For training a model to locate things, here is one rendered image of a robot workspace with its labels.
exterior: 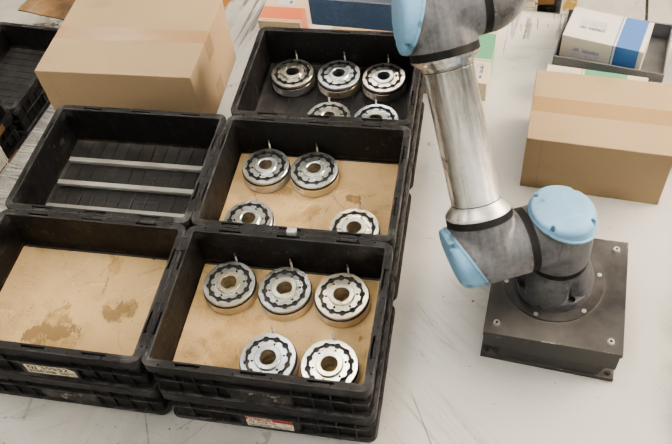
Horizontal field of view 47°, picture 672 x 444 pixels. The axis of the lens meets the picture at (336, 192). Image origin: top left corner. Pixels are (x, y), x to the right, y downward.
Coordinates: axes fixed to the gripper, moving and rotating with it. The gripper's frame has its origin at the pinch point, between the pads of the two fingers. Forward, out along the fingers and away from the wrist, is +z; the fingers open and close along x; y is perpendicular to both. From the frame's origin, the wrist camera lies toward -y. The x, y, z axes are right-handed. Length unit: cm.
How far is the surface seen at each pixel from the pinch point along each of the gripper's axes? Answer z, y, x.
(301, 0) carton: 30, 30, -33
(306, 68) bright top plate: 26.5, 15.4, 4.2
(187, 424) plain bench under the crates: 54, 14, 85
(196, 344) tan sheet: 40, 13, 77
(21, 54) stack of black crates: 69, 142, -39
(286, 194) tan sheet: 35, 8, 39
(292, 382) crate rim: 31, -10, 85
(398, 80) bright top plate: 26.8, -7.1, 3.6
